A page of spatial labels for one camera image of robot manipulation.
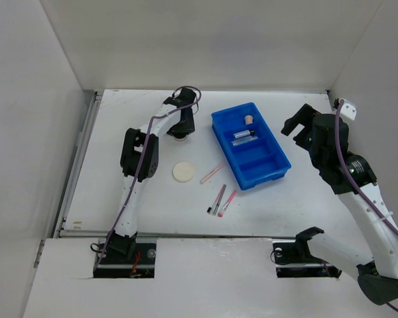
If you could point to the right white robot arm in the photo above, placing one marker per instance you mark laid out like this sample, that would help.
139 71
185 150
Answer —
351 178

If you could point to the black round compact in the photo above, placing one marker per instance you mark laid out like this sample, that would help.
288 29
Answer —
181 139

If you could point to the pink handle makeup brush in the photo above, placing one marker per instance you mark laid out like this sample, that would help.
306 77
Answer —
226 204

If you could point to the cream round powder puff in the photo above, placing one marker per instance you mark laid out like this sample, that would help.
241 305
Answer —
183 172

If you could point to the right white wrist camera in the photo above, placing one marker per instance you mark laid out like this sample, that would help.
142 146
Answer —
345 109

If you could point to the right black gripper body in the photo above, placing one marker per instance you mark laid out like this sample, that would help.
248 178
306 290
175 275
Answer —
305 141

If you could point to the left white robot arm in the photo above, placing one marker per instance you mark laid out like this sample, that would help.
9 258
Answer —
140 159

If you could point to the left metal rail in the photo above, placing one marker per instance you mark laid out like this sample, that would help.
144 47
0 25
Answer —
93 100

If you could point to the clear plastic bottle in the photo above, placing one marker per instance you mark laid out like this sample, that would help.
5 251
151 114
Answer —
243 140

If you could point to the beige makeup sponge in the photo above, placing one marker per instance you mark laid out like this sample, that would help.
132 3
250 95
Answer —
248 119

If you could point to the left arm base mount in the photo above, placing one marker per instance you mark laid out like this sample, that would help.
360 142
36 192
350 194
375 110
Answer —
124 257

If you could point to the grey handle makeup brush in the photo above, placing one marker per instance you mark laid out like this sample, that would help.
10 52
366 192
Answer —
212 209

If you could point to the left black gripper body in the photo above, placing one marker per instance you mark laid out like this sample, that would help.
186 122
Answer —
184 126

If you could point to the clear vial black cap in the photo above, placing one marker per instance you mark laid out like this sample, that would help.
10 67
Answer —
243 134

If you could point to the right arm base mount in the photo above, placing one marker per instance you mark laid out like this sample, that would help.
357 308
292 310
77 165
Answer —
290 264

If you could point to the blue compartment tray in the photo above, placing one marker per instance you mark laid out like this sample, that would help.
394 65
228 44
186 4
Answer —
256 162

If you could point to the pink lip pencil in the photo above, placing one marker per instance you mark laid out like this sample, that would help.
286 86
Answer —
212 173

